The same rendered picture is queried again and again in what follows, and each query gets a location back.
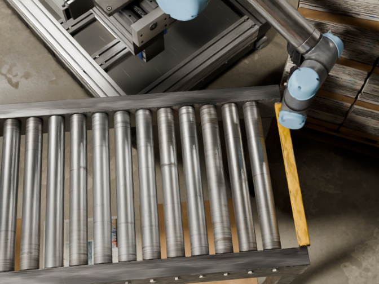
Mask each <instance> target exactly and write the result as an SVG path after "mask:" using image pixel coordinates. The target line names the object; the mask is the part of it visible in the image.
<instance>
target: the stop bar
mask: <svg viewBox="0 0 379 284"><path fill-rule="evenodd" d="M281 103H282V102H276V103H275V105H274V106H275V112H276V119H277V125H278V129H279V135H280V141H281V148H282V152H283V159H284V164H285V171H286V175H287V181H288V188H289V194H290V200H291V204H292V211H293V217H294V223H295V228H296V234H297V240H298V247H299V248H306V247H310V245H311V244H310V238H309V232H308V229H307V220H306V217H305V211H304V206H303V200H302V194H301V189H300V184H299V178H298V172H297V166H296V160H295V157H294V151H293V145H292V138H291V135H290V129H289V128H286V127H284V126H282V125H281V124H280V123H279V111H280V108H281Z"/></svg>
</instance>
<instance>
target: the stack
mask: <svg viewBox="0 0 379 284"><path fill-rule="evenodd" d="M306 19H307V20H308V21H309V22H310V23H311V24H312V25H313V26H314V27H315V28H316V29H317V30H318V31H319V32H320V33H321V34H322V35H323V34H325V33H326V32H327V31H328V30H329V29H331V33H332V34H333V35H334V36H338V37H339V38H340V39H341V41H342V42H343V51H342V54H341V56H340V57H342V58H344V59H349V60H352V61H357V62H359V63H363V64H367V65H371V66H372V65H373V64H374V63H375V61H376V59H377V62H376V66H377V67H379V31H377V30H372V29H366V28H360V27H356V26H350V25H344V24H338V23H332V22H328V21H322V20H317V19H311V18H307V17H306ZM292 66H294V64H293V62H292V61H291V58H290V55H289V54H288V57H287V60H286V62H285V68H284V71H283V75H282V78H281V81H280V84H279V90H280V96H281V99H280V102H282V100H283V96H284V91H285V86H281V84H282V81H287V79H288V77H289V72H290V68H291V67H292ZM372 70H373V68H372ZM372 70H371V71H370V72H366V71H363V70H359V69H355V68H351V67H347V66H344V65H339V64H335V65H334V66H333V68H332V70H331V71H330V72H329V74H328V75H327V77H326V79H325V80H324V82H323V84H322V85H321V86H320V88H319V89H320V90H324V91H328V92H332V93H335V94H339V95H343V96H347V97H351V98H355V97H356V95H357V98H356V101H357V100H359V101H363V102H366V103H371V104H375V105H379V74H375V73H372ZM356 101H355V102H356ZM307 117H311V118H314V119H318V120H321V121H324V122H328V123H331V124H334V125H337V126H338V125H339V124H341V127H345V128H350V129H352V130H357V131H361V132H365V133H368V134H372V135H376V136H379V112H378V111H375V110H371V109H367V108H363V107H360V106H356V105H354V102H353V104H351V103H347V102H344V101H339V100H335V99H331V98H328V97H324V96H320V95H316V94H315V96H314V98H313V100H312V102H311V105H310V107H309V109H308V112H307ZM304 127H307V128H311V129H314V130H318V131H321V132H325V133H328V134H332V135H336V136H339V137H343V138H346V139H350V140H353V141H358V142H360V143H364V144H368V145H372V146H374V147H378V148H379V141H375V140H372V139H367V138H364V137H361V136H356V135H353V134H349V133H346V132H342V131H339V128H338V129H337V130H335V129H332V128H329V127H325V126H321V125H317V124H314V123H311V122H307V121H305V125H304ZM270 128H274V129H277V130H278V125H277V119H276V115H275V116H274V117H273V118H272V122H271V125H270ZM290 133H291V134H295V135H299V136H303V137H306V138H309V139H313V140H316V141H321V142H323V143H327V144H330V145H334V146H337V147H341V148H345V149H348V150H352V151H355V152H359V153H363V154H366V155H369V156H373V157H377V158H379V150H377V149H372V148H369V147H365V146H362V145H358V144H354V143H351V142H348V141H344V140H340V139H336V138H333V137H330V136H326V135H322V134H319V133H315V132H312V131H308V130H304V129H301V128H300V129H290Z"/></svg>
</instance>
